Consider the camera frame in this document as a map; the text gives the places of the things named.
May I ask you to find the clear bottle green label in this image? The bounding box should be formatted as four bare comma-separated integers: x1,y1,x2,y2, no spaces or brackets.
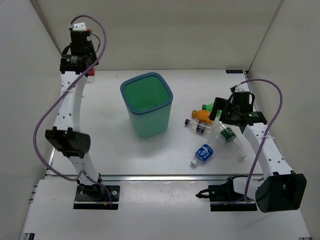
214,120,247,161

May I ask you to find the clear bottle black label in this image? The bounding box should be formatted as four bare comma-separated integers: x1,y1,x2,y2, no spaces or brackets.
184,119,215,138

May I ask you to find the clear bottle red cap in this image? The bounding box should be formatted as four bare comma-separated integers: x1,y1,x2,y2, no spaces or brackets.
87,67,96,84

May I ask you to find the clear bottle blue label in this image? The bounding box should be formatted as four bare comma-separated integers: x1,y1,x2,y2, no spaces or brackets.
190,133,226,167

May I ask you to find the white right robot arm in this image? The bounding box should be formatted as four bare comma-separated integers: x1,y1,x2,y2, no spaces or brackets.
209,91,307,213

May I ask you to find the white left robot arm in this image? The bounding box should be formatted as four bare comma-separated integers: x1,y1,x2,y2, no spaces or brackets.
45,22,105,200

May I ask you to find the green plastic waste bin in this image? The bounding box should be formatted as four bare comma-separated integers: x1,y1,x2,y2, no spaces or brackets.
120,72,174,138

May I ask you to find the green plastic bottle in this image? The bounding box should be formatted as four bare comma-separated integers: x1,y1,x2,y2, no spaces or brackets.
202,103,222,117

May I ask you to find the orange plastic bottle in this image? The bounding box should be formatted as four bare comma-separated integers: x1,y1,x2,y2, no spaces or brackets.
191,109,214,124

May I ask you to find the right corner label sticker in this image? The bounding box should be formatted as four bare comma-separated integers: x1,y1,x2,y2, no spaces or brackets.
225,69,243,74

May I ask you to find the aluminium rail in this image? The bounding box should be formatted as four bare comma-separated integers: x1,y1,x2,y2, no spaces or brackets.
97,174,256,183

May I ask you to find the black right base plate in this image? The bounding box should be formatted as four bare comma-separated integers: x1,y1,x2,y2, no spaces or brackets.
208,183,258,212

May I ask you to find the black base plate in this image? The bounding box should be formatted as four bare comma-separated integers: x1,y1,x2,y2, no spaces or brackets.
208,183,258,212
73,183,121,210

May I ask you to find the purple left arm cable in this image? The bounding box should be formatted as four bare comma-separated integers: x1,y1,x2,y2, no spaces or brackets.
33,15,113,208

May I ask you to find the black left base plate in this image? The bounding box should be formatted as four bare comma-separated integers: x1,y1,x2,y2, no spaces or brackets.
73,183,121,210

